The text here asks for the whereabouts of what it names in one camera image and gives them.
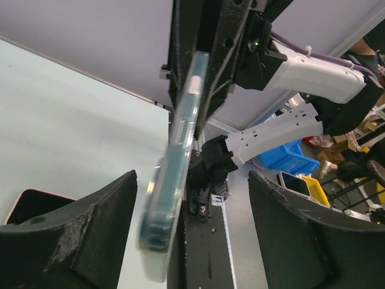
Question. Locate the person in black clothes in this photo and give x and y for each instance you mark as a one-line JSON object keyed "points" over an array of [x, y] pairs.
{"points": [[366, 52]]}

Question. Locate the yellow plastic basket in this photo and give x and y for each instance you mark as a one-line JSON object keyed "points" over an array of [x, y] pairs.
{"points": [[316, 191]]}

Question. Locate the black phone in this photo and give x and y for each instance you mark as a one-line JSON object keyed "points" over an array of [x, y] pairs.
{"points": [[165, 191]]}

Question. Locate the white slotted cable duct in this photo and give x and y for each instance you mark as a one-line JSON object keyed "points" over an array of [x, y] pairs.
{"points": [[218, 201]]}

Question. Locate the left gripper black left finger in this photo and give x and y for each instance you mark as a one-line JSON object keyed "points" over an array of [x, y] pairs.
{"points": [[80, 245]]}

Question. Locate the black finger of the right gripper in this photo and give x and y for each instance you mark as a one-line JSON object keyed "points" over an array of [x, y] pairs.
{"points": [[183, 35]]}

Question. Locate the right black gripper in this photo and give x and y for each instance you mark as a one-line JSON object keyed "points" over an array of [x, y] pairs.
{"points": [[220, 33]]}

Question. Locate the pink cased phone on table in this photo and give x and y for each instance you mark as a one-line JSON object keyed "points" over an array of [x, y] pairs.
{"points": [[31, 203]]}

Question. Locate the blue plastic bin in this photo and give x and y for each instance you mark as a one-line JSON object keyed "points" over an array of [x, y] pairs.
{"points": [[289, 158]]}

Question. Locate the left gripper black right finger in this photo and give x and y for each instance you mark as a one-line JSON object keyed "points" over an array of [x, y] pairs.
{"points": [[306, 245]]}

